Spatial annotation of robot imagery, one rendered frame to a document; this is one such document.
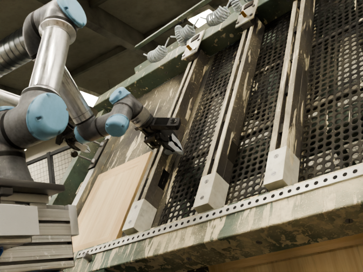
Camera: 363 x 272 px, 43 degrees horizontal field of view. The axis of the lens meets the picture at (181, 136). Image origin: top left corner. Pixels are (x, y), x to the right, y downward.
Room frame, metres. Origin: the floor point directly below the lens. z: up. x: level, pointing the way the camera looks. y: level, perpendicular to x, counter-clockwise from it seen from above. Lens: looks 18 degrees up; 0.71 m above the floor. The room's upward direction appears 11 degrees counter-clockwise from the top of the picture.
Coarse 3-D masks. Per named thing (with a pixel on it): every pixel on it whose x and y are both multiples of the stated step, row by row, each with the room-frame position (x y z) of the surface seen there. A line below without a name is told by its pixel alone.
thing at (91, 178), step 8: (112, 144) 2.31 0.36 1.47; (104, 152) 2.26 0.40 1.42; (104, 160) 2.26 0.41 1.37; (96, 168) 2.21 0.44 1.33; (88, 176) 2.19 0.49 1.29; (96, 176) 2.20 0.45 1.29; (88, 184) 2.16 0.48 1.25; (80, 192) 2.15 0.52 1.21; (88, 192) 2.16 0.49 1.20; (80, 200) 2.12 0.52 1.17; (80, 208) 2.12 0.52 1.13
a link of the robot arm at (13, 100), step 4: (0, 92) 1.67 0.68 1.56; (4, 92) 1.69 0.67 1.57; (8, 92) 1.70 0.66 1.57; (0, 96) 1.67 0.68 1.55; (4, 96) 1.68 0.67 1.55; (8, 96) 1.69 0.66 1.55; (12, 96) 1.71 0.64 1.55; (16, 96) 1.72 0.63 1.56; (0, 100) 1.68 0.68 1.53; (4, 100) 1.69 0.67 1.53; (8, 100) 1.69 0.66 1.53; (12, 100) 1.70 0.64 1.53; (16, 100) 1.71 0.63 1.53; (0, 104) 1.69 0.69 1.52; (4, 104) 1.69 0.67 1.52; (8, 104) 1.70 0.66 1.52; (12, 104) 1.71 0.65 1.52; (16, 104) 1.72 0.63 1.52
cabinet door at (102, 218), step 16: (144, 160) 1.93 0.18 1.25; (112, 176) 2.07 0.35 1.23; (128, 176) 1.96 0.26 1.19; (96, 192) 2.08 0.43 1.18; (112, 192) 1.98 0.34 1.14; (128, 192) 1.87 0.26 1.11; (96, 208) 1.99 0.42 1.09; (112, 208) 1.89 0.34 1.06; (128, 208) 1.80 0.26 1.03; (80, 224) 2.00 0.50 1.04; (96, 224) 1.91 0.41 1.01; (112, 224) 1.82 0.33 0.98; (80, 240) 1.93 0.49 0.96; (96, 240) 1.83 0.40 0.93
